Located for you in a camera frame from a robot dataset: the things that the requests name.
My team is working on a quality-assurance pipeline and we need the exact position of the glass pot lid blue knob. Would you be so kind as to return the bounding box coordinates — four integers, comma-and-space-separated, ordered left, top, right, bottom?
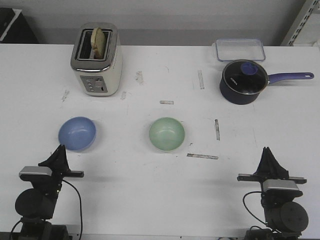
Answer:
222, 59, 268, 95

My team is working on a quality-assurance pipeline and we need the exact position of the dark blue saucepan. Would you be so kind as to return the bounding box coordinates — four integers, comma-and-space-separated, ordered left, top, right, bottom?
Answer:
219, 70, 315, 105

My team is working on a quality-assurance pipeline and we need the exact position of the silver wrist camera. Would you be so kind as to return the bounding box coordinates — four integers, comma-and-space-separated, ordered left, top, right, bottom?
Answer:
262, 179, 300, 192
19, 166, 53, 182

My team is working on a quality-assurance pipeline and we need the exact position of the cream and chrome toaster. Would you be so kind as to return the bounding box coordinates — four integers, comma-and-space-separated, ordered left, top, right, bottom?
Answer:
70, 22, 123, 97

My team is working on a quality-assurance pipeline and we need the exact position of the black box with white edge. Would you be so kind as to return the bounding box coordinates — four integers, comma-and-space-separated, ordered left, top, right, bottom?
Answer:
0, 7, 39, 44

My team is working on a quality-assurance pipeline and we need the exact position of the slice of toast bread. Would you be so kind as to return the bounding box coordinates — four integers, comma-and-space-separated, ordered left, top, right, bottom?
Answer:
90, 27, 106, 59

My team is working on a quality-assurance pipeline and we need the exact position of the blue bowl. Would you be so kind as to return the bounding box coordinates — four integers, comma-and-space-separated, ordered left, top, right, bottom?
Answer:
58, 116, 97, 152

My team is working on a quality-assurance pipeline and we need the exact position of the white perforated metal rail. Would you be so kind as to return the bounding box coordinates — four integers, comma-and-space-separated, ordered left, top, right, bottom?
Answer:
280, 0, 320, 47

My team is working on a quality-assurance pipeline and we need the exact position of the green bowl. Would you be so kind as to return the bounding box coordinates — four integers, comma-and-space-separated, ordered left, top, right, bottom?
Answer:
148, 117, 185, 152

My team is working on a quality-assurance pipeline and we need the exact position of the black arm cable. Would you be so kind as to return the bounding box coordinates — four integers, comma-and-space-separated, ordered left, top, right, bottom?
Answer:
61, 178, 83, 238
242, 190, 268, 227

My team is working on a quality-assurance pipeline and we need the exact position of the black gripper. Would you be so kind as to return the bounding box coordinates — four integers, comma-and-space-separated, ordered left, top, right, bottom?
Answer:
236, 147, 307, 184
37, 144, 84, 193

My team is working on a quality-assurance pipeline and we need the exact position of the clear plastic food container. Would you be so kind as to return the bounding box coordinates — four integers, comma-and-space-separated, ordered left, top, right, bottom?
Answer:
212, 38, 266, 62

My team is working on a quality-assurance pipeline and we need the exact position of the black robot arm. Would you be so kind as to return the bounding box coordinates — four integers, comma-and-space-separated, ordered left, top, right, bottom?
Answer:
237, 147, 309, 240
8, 144, 84, 240

